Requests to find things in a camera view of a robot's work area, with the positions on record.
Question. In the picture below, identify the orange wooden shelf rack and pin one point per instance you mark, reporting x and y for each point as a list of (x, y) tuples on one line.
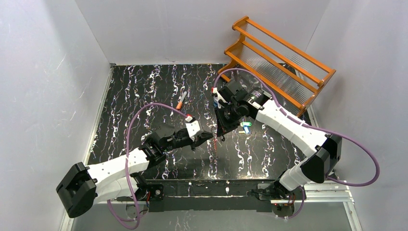
[(293, 74)]

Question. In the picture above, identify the aluminium frame rail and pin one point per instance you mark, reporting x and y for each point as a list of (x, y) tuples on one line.
[(327, 208)]

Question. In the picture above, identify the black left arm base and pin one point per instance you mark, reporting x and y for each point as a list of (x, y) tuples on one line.
[(149, 192)]

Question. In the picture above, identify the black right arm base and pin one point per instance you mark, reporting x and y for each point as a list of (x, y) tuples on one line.
[(281, 199)]

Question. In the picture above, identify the green tagged key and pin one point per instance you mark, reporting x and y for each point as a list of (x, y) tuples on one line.
[(245, 124)]

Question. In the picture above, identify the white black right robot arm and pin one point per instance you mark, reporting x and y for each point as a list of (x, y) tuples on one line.
[(322, 151)]

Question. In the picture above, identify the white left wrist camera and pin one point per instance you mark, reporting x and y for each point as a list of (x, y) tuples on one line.
[(193, 127)]

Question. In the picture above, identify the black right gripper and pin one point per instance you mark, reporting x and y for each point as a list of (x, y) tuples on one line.
[(225, 115)]

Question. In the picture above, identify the white orange marker pen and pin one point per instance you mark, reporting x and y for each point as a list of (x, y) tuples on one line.
[(180, 103)]

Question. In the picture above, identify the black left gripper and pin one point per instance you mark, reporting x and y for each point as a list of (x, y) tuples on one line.
[(194, 140)]

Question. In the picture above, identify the blue tagged key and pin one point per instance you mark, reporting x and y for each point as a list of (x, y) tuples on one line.
[(245, 130)]

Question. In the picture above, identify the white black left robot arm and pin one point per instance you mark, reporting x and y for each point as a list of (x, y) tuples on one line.
[(83, 186)]

